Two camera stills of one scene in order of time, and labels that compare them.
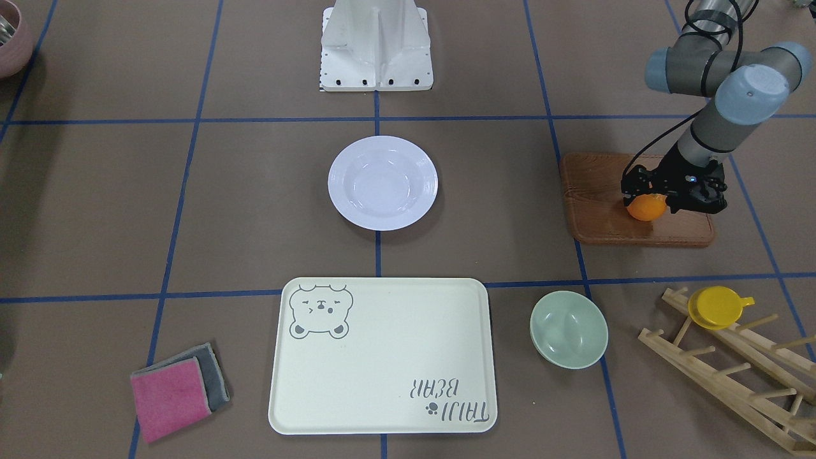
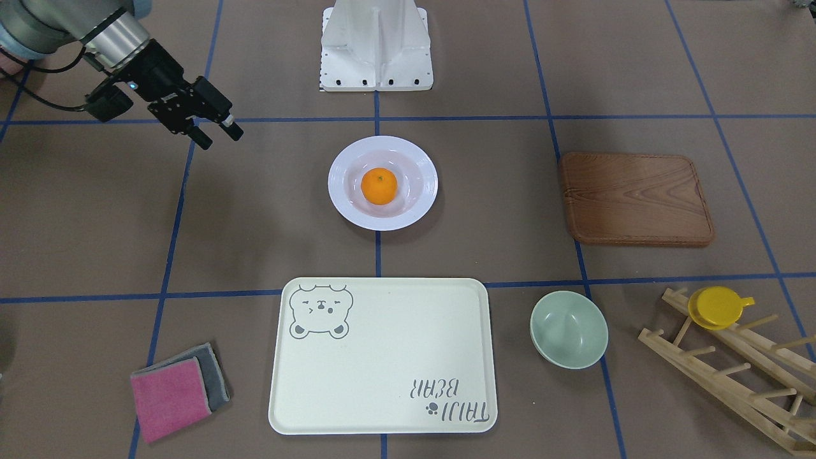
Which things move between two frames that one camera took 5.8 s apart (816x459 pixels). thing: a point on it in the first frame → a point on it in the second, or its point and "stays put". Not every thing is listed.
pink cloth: x=169 y=398 stays put
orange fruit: x=648 y=206 → x=379 y=186
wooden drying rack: x=776 y=411 stays put
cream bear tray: x=376 y=356 stays put
